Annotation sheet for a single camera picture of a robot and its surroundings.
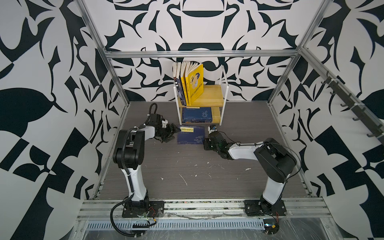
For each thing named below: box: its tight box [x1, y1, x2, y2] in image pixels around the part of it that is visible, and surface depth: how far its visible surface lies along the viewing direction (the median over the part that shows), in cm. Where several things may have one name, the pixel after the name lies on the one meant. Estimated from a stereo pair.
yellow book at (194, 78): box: [185, 61, 204, 106], surface depth 84 cm
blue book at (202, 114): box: [181, 107, 213, 123], surface depth 104 cm
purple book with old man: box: [172, 61, 187, 106], surface depth 81 cm
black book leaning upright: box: [172, 61, 178, 80], surface depth 81 cm
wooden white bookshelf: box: [173, 65, 229, 126], surface depth 96 cm
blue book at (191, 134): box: [177, 125, 205, 145], surface depth 102 cm
